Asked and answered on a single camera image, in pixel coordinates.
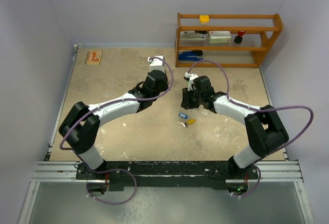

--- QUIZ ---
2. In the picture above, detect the red black stamp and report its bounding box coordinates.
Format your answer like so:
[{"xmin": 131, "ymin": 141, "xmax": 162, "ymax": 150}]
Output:
[{"xmin": 234, "ymin": 31, "xmax": 245, "ymax": 44}]

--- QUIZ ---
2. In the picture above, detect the wooden shelf rack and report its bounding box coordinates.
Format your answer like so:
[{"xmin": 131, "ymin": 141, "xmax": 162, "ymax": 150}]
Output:
[{"xmin": 175, "ymin": 13, "xmax": 284, "ymax": 68}]

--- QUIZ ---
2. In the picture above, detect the blue tagged key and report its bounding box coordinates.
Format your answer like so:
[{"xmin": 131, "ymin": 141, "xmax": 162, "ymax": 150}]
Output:
[{"xmin": 178, "ymin": 112, "xmax": 188, "ymax": 119}]

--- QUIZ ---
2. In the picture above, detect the yellow lidded container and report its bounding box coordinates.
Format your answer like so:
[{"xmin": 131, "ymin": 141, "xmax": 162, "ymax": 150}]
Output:
[{"xmin": 199, "ymin": 14, "xmax": 210, "ymax": 25}]

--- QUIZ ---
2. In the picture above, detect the aluminium frame rail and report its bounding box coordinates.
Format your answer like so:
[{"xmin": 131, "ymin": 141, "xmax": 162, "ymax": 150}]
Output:
[{"xmin": 29, "ymin": 161, "xmax": 80, "ymax": 183}]

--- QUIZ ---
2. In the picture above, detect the yellow tagged key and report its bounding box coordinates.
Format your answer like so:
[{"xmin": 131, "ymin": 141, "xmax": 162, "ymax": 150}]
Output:
[{"xmin": 178, "ymin": 119, "xmax": 196, "ymax": 127}]

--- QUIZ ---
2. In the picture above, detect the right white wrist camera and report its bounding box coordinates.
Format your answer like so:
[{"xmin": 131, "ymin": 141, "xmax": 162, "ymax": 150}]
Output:
[{"xmin": 184, "ymin": 72, "xmax": 199, "ymax": 91}]

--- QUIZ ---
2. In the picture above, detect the purple cable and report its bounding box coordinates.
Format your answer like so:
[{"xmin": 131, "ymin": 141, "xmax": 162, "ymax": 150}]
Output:
[
  {"xmin": 187, "ymin": 60, "xmax": 314, "ymax": 163},
  {"xmin": 59, "ymin": 56, "xmax": 174, "ymax": 173}
]

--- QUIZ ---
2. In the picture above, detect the white grey stapler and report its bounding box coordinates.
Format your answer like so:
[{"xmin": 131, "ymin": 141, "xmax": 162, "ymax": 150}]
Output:
[{"xmin": 179, "ymin": 30, "xmax": 208, "ymax": 41}]

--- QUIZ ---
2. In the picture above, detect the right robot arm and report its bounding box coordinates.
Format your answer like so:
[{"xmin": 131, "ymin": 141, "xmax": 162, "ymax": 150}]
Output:
[{"xmin": 181, "ymin": 73, "xmax": 289, "ymax": 178}]

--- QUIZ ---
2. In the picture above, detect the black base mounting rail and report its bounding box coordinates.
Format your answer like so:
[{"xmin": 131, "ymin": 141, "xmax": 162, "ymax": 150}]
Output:
[{"xmin": 76, "ymin": 161, "xmax": 259, "ymax": 192}]

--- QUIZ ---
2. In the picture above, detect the orange spiral notepad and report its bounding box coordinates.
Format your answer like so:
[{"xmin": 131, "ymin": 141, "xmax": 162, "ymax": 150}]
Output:
[{"xmin": 85, "ymin": 51, "xmax": 102, "ymax": 66}]

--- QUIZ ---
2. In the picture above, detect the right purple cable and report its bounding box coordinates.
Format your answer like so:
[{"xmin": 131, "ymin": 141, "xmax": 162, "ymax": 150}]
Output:
[{"xmin": 187, "ymin": 60, "xmax": 314, "ymax": 163}]

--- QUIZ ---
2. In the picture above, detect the blue black stapler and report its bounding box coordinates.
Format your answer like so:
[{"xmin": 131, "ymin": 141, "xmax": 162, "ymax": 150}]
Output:
[{"xmin": 178, "ymin": 50, "xmax": 203, "ymax": 62}]

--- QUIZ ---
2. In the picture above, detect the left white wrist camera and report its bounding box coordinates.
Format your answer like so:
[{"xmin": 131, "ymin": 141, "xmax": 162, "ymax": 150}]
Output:
[{"xmin": 148, "ymin": 55, "xmax": 166, "ymax": 73}]

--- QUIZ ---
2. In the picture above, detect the white red box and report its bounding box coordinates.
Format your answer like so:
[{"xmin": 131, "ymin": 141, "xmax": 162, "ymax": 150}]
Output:
[{"xmin": 208, "ymin": 31, "xmax": 231, "ymax": 44}]

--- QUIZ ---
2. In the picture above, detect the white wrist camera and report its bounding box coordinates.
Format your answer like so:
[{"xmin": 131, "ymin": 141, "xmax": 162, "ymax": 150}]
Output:
[
  {"xmin": 184, "ymin": 72, "xmax": 199, "ymax": 91},
  {"xmin": 148, "ymin": 55, "xmax": 166, "ymax": 73}
]

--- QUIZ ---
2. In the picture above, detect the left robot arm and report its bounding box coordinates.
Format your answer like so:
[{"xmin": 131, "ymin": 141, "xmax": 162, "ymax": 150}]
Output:
[{"xmin": 59, "ymin": 70, "xmax": 169, "ymax": 179}]

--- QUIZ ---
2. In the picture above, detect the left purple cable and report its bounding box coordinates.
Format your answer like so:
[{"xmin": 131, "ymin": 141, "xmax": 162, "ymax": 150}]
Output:
[{"xmin": 59, "ymin": 56, "xmax": 174, "ymax": 173}]

